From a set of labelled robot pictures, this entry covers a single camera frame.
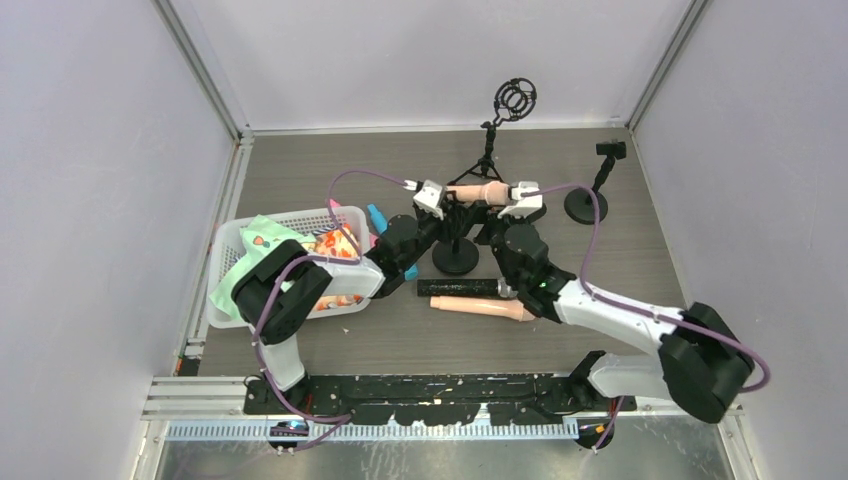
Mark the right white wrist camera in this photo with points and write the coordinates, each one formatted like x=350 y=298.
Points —
x=523 y=199

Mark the green patterned cloth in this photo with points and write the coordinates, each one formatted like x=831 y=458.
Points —
x=242 y=245

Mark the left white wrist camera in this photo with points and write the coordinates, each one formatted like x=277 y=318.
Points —
x=427 y=198

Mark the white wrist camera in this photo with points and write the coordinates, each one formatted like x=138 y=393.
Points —
x=427 y=198
x=523 y=199

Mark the orange patterned cloth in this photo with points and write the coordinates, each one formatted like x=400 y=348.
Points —
x=334 y=243

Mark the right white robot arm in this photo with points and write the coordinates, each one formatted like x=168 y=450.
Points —
x=689 y=356

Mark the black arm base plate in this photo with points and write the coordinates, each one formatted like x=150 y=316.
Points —
x=434 y=400

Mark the white plastic basket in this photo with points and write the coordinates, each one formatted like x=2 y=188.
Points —
x=312 y=222

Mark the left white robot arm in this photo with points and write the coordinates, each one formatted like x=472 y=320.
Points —
x=278 y=294

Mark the beige microphone on table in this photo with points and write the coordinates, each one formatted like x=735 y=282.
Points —
x=511 y=309

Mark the black round base clip stand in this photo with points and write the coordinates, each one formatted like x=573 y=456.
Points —
x=455 y=254

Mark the black glitter microphone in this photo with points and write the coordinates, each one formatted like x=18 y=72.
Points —
x=483 y=288

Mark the blue toy microphone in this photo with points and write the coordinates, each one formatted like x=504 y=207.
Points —
x=380 y=223

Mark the beige microphone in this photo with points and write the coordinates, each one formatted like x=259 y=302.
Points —
x=494 y=193
x=511 y=309

